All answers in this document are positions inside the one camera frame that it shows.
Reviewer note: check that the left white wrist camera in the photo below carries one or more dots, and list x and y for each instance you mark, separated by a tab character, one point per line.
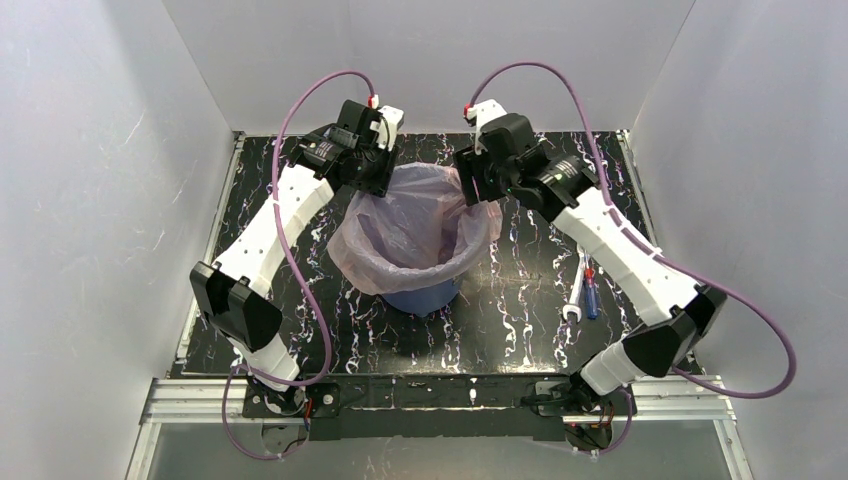
388	124

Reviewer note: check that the silver open-end wrench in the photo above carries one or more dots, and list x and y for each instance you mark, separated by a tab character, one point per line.
572	310

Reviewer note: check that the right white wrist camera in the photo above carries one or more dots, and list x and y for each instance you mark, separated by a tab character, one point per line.
481	113

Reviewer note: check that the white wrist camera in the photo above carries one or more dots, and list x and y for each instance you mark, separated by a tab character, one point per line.
481	113
388	124

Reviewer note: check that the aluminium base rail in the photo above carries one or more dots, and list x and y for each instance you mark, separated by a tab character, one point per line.
353	406

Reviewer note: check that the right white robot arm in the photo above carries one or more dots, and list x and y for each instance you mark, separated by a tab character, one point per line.
675	310

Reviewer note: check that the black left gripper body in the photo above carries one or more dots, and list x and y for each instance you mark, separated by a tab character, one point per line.
374	172

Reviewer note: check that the blue plastic trash bin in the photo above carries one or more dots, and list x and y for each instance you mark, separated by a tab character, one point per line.
423	301

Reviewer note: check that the blue handled screwdriver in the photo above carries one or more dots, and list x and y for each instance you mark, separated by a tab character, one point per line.
592	304

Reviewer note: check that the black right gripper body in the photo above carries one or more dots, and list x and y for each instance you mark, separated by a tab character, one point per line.
473	177

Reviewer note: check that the pink plastic trash bag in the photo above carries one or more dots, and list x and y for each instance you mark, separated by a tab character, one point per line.
420	234

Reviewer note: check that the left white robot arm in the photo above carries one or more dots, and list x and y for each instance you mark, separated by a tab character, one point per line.
231	292

